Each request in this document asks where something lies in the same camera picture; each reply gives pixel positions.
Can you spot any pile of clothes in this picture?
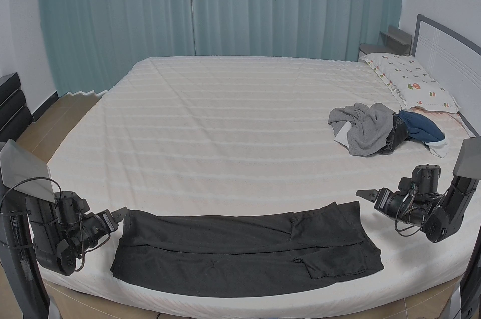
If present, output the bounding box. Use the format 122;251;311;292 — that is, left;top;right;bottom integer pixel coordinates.
328;102;449;158

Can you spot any white printed pillow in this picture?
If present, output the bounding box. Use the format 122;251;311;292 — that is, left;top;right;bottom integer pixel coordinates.
359;52;462;112

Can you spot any black chest of drawers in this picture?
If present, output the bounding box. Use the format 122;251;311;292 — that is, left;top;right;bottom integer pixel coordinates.
0;72;34;143

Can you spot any black cable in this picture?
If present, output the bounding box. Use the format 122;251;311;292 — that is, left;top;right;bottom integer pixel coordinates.
0;178;64;222

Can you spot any black T-shirt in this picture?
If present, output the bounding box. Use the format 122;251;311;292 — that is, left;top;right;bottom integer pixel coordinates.
110;201;385;290

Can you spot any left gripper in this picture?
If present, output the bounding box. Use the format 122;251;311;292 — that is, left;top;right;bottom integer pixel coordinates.
83;206;129;247

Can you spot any grey bedside table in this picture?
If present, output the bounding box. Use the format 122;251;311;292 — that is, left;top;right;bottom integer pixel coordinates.
359;24;413;56

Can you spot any bed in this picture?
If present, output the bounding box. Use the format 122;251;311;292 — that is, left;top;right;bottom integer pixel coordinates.
38;14;481;319

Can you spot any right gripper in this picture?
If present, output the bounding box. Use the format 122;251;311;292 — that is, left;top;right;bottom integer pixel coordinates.
355;188;415;225

